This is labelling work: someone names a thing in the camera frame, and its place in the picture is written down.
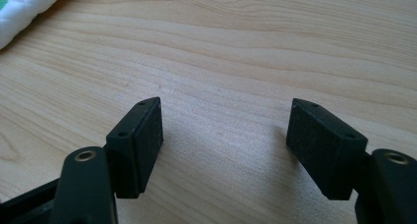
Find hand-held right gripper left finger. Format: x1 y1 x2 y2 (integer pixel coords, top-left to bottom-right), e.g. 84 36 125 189
104 96 164 199

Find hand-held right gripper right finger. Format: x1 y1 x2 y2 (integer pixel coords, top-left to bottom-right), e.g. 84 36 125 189
285 97 369 201

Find white quilted cloth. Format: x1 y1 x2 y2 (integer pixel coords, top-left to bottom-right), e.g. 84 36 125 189
0 0 68 51

